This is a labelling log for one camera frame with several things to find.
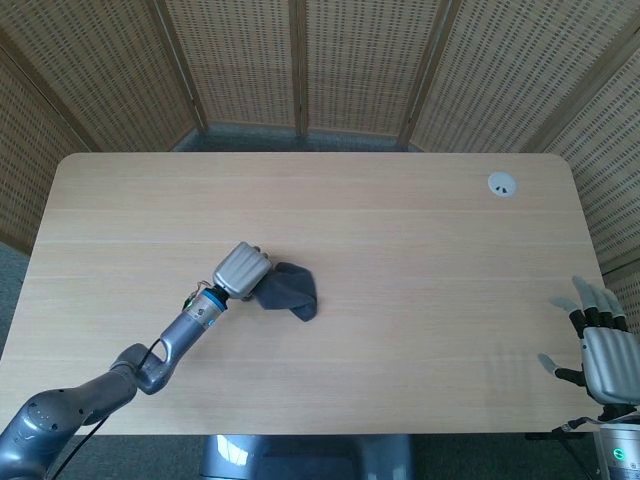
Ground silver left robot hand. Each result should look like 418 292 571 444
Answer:
212 241 274 302

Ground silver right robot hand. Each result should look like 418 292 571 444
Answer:
537 275 640 405

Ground dark grey microfibre cloth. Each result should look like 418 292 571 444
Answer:
253 261 320 324

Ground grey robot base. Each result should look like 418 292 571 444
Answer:
199 433 416 480

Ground woven rattan screen panel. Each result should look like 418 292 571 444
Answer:
0 0 209 154
294 0 446 139
0 59 97 257
154 0 309 137
399 0 640 154
542 44 640 326

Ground thin right wrist wires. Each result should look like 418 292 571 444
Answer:
551 414 609 435

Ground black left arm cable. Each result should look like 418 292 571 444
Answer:
47 337 166 480

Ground white round cable grommet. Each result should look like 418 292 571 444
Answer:
486 171 520 200

